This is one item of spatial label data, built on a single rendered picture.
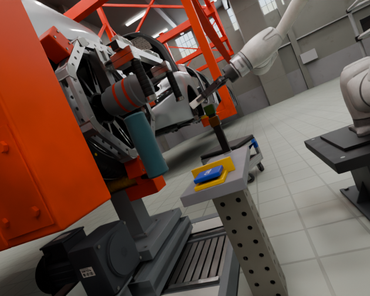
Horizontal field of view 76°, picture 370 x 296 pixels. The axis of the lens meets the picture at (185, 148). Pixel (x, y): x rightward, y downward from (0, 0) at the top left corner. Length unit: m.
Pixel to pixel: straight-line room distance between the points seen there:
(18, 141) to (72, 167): 0.11
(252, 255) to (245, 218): 0.12
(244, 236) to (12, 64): 0.73
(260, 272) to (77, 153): 0.63
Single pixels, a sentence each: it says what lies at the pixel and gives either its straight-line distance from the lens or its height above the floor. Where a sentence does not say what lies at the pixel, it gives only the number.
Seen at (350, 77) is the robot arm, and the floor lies 0.54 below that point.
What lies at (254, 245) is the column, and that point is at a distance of 0.80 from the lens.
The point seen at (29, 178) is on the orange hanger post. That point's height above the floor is 0.63.
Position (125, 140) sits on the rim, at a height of 0.68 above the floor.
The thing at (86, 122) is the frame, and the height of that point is 0.76.
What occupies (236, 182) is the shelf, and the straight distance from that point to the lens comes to 0.57.
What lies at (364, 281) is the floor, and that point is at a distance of 0.94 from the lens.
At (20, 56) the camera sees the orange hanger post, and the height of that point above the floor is 0.88.
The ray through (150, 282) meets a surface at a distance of 0.97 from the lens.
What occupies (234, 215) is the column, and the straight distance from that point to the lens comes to 0.76.
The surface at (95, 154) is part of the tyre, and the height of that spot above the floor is 0.66.
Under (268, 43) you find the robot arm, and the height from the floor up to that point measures 0.78.
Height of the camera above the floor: 0.60
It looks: 4 degrees down
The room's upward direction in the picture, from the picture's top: 23 degrees counter-clockwise
